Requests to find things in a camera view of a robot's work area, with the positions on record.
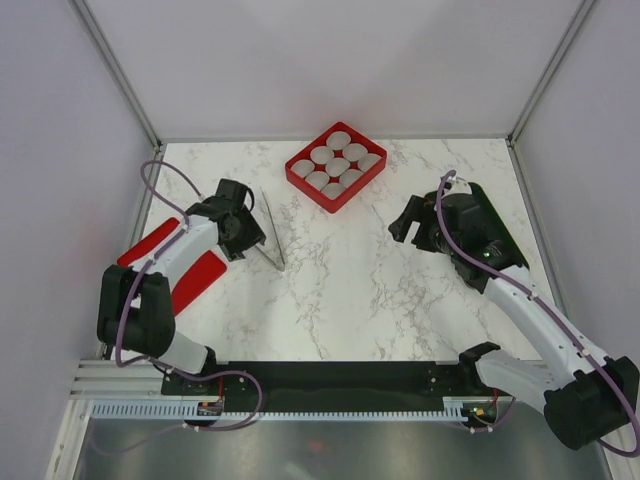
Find red box lid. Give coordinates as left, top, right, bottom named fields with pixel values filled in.
left=117, top=215, right=227, bottom=316

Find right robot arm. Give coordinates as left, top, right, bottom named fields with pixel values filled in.
left=389, top=185, right=639, bottom=450

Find metal tongs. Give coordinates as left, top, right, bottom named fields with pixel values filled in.
left=257, top=188, right=286, bottom=273

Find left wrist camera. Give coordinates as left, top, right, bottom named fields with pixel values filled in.
left=215, top=178, right=250, bottom=209

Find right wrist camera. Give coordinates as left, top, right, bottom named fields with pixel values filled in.
left=442, top=172, right=472, bottom=197

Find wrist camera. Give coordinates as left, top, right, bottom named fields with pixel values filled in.
left=442, top=172, right=472, bottom=197
left=215, top=178, right=250, bottom=209

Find red chocolate box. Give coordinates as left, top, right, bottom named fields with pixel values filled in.
left=284, top=122, right=387, bottom=214

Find white cable duct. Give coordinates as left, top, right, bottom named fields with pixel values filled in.
left=90, top=397, right=474, bottom=423

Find dark green tray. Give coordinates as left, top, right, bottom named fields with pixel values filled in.
left=459, top=183, right=529, bottom=271

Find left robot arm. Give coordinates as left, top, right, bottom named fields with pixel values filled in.
left=97, top=196, right=266, bottom=394

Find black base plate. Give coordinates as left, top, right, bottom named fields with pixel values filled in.
left=160, top=360, right=519, bottom=414

